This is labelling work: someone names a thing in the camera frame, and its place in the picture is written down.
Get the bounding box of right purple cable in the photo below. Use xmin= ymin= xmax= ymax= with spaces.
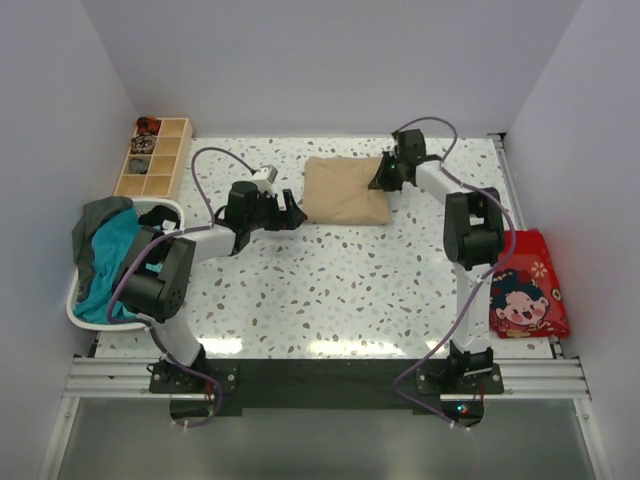
xmin=392 ymin=115 xmax=516 ymax=431

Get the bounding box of aluminium rail frame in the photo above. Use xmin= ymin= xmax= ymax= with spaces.
xmin=41 ymin=356 xmax=608 ymax=479

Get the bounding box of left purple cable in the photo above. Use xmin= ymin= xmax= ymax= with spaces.
xmin=107 ymin=147 xmax=259 ymax=431

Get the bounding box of white laundry basket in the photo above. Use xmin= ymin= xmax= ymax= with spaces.
xmin=66 ymin=196 xmax=184 ymax=331

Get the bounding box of teal blue t shirt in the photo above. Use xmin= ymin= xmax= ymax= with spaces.
xmin=73 ymin=208 xmax=141 ymax=325

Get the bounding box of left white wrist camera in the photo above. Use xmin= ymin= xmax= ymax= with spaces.
xmin=251 ymin=165 xmax=278 ymax=192

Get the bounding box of grey item in organizer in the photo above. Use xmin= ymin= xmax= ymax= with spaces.
xmin=126 ymin=157 xmax=150 ymax=175

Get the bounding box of dark grey t shirt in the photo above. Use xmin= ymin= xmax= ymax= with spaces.
xmin=71 ymin=196 xmax=133 ymax=302

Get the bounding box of black garment with white tag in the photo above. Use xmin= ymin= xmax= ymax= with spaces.
xmin=138 ymin=205 xmax=181 ymax=231

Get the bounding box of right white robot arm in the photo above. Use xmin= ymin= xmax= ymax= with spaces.
xmin=368 ymin=129 xmax=505 ymax=394

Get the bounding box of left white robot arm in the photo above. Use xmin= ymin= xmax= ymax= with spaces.
xmin=107 ymin=181 xmax=308 ymax=394

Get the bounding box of red cartoon folded t shirt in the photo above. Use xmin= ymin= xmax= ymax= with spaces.
xmin=489 ymin=229 xmax=571 ymax=339

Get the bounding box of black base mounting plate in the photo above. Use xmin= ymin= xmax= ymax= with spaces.
xmin=147 ymin=359 xmax=505 ymax=427

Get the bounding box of dark patterned item in organizer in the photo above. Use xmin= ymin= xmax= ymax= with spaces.
xmin=130 ymin=134 xmax=157 ymax=155

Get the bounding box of wooden compartment organizer box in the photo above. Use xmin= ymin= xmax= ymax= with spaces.
xmin=114 ymin=117 xmax=193 ymax=200

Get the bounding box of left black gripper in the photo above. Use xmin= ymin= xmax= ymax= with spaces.
xmin=246 ymin=190 xmax=306 ymax=232

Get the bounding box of beige t shirt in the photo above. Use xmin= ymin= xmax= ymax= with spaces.
xmin=302 ymin=157 xmax=391 ymax=226

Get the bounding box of purple cable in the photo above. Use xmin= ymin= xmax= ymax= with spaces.
xmin=107 ymin=147 xmax=259 ymax=431
xmin=392 ymin=115 xmax=516 ymax=431

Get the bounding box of orange black item in organizer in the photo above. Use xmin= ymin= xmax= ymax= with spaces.
xmin=136 ymin=117 xmax=162 ymax=136

